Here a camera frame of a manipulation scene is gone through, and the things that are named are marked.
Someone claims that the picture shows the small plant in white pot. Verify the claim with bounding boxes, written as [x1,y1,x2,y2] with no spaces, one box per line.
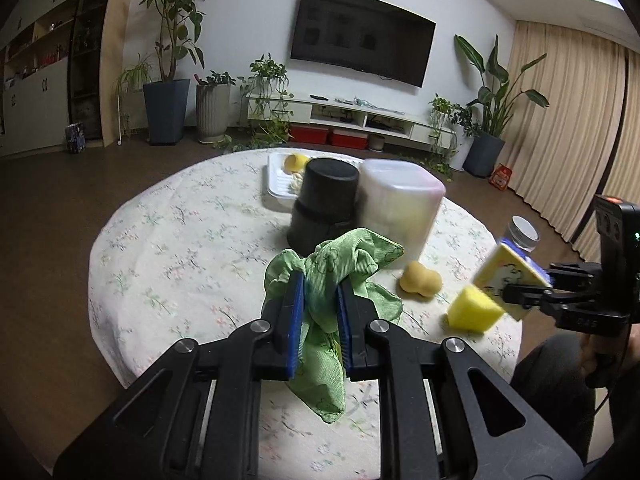
[427,94,481,171]

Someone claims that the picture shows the red storage box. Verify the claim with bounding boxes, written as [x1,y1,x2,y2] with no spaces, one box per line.
[289,125,331,145]
[329,128,368,150]

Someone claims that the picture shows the white plastic tray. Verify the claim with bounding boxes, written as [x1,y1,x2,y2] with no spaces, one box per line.
[264,152,366,211]

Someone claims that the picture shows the yellow tissue pack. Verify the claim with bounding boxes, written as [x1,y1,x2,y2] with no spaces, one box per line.
[472,242,553,322]

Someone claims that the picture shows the dark display shelf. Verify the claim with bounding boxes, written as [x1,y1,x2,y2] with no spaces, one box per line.
[67,0,118,143]

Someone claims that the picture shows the black cylindrical container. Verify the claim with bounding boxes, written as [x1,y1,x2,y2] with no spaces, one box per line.
[286,157,361,255]

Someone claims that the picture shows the red gift box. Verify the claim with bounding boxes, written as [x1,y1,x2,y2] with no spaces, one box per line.
[489,164,513,191]

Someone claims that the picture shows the tan gourd-shaped sponge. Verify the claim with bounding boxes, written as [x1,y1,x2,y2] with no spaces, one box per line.
[398,261,444,302]

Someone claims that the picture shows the blue box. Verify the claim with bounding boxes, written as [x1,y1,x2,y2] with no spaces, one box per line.
[65,122,88,155]

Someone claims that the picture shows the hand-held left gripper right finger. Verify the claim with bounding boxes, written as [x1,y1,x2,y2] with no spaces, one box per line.
[335,278,590,480]

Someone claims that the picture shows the beige curtain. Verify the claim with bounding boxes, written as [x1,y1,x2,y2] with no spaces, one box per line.
[495,20,640,261]

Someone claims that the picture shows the white wall cabinet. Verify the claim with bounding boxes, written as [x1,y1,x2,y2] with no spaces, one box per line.
[0,0,81,158]

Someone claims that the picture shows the wall-mounted television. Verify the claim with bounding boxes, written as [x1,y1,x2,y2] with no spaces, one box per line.
[290,0,437,88]

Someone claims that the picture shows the person's right hand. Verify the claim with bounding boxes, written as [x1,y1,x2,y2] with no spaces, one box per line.
[580,329,612,388]

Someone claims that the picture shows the grey trash can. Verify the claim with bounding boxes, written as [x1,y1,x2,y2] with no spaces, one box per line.
[501,216,542,256]

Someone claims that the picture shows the grassy plant on white stand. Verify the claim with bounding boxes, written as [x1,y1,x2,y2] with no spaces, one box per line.
[112,52,153,146]

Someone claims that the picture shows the tall tree in blue pot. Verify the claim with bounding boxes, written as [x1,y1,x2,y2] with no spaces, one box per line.
[136,0,218,146]

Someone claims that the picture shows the large-leaf plant in dark pot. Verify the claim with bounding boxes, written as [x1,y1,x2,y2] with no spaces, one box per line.
[454,34,550,178]

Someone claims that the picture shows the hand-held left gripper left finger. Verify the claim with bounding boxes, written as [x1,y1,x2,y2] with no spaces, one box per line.
[52,270,307,480]

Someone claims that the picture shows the white television cabinet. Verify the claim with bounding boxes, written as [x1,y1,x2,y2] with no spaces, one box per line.
[246,91,458,153]

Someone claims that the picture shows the yellow block sponge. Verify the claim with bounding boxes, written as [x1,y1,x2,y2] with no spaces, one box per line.
[446,285,506,333]

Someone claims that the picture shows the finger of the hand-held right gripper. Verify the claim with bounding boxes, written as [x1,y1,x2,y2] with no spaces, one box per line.
[545,261,603,286]
[501,281,563,313]

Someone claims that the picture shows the trailing vine plant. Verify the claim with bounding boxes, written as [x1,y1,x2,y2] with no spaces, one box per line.
[237,53,296,153]

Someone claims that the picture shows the black cable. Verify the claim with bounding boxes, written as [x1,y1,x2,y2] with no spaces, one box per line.
[594,385,617,417]

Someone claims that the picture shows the translucent plastic container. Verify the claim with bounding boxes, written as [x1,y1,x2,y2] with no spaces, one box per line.
[357,159,447,263]

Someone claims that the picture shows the green cloth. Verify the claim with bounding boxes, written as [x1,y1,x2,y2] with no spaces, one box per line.
[264,228,405,423]

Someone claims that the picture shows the plant in ribbed grey pot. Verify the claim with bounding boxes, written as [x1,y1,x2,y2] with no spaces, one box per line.
[194,71,236,145]

